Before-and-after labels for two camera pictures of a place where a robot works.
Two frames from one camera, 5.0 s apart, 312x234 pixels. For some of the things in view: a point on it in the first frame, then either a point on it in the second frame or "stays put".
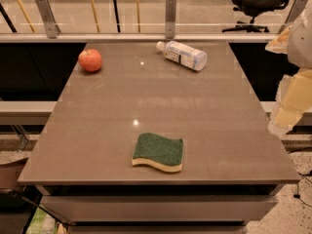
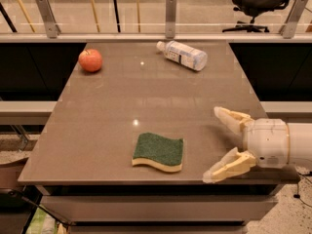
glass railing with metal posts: (146, 18) stays put
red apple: (90, 60) stays put
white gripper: (300, 44) → (266, 142)
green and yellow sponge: (165, 153) stays put
